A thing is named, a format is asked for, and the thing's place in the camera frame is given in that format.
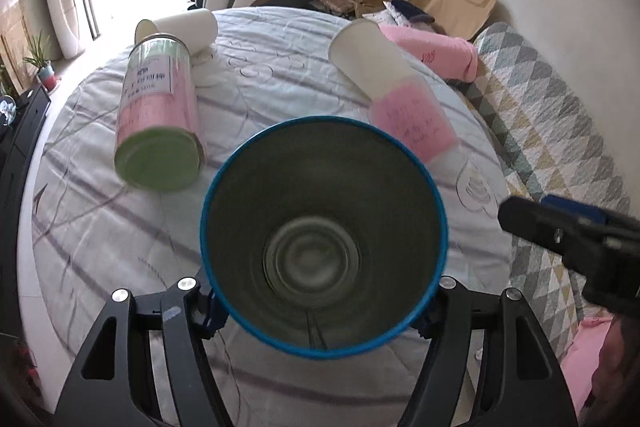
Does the green cup with pink label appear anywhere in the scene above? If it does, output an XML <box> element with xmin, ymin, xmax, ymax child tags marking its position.
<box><xmin>113</xmin><ymin>34</ymin><xmax>208</xmax><ymax>193</ymax></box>

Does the blue metal cup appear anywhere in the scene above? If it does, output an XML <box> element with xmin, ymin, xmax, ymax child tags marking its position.
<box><xmin>200</xmin><ymin>116</ymin><xmax>449</xmax><ymax>361</ymax></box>

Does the pink blanket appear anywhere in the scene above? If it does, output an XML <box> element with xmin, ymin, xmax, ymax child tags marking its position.
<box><xmin>559</xmin><ymin>314</ymin><xmax>617</xmax><ymax>414</ymax></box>

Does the white paper cup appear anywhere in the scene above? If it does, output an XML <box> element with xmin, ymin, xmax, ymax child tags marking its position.
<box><xmin>134</xmin><ymin>8</ymin><xmax>219</xmax><ymax>58</ymax></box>

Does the dark blue cloth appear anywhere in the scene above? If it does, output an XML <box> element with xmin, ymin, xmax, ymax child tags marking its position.
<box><xmin>389</xmin><ymin>0</ymin><xmax>439</xmax><ymax>26</ymax></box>

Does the triangle patterned quilt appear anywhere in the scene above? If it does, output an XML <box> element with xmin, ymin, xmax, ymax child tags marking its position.
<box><xmin>450</xmin><ymin>22</ymin><xmax>632</xmax><ymax>360</ymax></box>

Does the black cabinet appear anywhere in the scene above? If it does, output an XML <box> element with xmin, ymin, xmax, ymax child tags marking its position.
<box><xmin>0</xmin><ymin>86</ymin><xmax>53</xmax><ymax>233</ymax></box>

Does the pink towel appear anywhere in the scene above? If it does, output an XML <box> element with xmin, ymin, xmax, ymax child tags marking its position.
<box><xmin>378</xmin><ymin>23</ymin><xmax>479</xmax><ymax>84</ymax></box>

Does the potted plant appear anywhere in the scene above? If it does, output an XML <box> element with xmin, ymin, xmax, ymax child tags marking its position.
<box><xmin>22</xmin><ymin>32</ymin><xmax>64</xmax><ymax>92</ymax></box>

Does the person's right forearm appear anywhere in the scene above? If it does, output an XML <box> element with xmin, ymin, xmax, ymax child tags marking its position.
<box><xmin>589</xmin><ymin>314</ymin><xmax>640</xmax><ymax>427</ymax></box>

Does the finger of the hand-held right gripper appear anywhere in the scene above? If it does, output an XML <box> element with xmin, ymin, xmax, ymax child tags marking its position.
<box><xmin>497</xmin><ymin>194</ymin><xmax>640</xmax><ymax>258</ymax></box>

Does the white cup with pink label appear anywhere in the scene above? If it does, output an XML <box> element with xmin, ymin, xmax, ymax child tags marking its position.
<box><xmin>328</xmin><ymin>18</ymin><xmax>499</xmax><ymax>214</ymax></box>

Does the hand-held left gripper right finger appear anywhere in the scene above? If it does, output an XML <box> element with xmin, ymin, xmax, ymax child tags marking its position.
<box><xmin>397</xmin><ymin>276</ymin><xmax>581</xmax><ymax>427</ymax></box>

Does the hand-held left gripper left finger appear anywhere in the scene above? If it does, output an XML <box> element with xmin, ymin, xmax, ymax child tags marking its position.
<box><xmin>54</xmin><ymin>278</ymin><xmax>236</xmax><ymax>427</ymax></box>

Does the white grey printed bed sheet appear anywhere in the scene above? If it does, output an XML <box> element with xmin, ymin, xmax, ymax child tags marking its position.
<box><xmin>17</xmin><ymin>6</ymin><xmax>513</xmax><ymax>427</ymax></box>

